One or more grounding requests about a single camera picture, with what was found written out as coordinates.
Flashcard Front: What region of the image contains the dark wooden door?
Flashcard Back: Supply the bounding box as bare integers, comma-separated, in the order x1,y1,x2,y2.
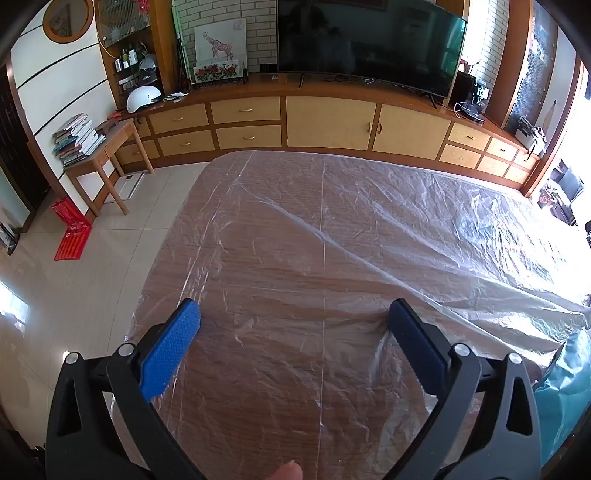
0,65,51,232

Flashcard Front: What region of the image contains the white floor scale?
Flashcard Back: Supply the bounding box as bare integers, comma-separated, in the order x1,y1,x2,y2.
104,171,146,204

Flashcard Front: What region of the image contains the clear plastic sheet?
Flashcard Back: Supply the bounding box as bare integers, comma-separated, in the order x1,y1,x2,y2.
111,150,591,480

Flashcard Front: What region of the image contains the giraffe picture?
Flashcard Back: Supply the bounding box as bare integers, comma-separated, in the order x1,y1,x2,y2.
194,18,247,65

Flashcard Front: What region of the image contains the long wooden drawer cabinet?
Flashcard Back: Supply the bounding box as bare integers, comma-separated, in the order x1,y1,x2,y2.
113,76,543,197

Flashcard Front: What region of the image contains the round wire fan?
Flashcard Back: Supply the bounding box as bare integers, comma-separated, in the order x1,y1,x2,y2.
99,0,153,31

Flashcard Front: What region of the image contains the stack of books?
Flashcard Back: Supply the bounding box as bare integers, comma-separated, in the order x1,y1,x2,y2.
52,112,108,167

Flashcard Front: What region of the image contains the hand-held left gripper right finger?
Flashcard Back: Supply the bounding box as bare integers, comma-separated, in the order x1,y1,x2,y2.
383,298,543,480

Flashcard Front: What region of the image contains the red flower picture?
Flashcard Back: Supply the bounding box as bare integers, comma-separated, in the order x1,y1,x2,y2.
191,60,243,85

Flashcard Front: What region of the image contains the person's left hand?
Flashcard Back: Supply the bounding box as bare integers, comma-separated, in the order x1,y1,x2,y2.
267,460,304,480

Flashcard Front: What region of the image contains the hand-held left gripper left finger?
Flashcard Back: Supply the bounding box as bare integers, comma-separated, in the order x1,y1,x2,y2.
45,298,208,480

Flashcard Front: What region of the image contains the white helmet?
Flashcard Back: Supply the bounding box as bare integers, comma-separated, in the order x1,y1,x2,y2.
126,84,163,114

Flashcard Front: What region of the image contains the black speaker box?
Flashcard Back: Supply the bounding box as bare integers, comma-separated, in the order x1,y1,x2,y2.
455,74,476,112

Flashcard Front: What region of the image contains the teal plastic bag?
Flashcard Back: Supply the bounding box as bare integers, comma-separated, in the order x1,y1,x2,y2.
533,328,591,472

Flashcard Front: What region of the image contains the black television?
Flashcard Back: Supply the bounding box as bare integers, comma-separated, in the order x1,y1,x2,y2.
276,0,468,109

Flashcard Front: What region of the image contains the small wooden side table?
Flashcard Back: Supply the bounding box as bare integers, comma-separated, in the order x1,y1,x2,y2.
65,119,155,217

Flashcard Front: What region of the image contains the round wooden wall frame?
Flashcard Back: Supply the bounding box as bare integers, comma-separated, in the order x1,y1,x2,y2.
42,0,95,44

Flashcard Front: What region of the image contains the black coffee machine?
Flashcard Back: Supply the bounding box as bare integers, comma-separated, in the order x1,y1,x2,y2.
466,78,490,123

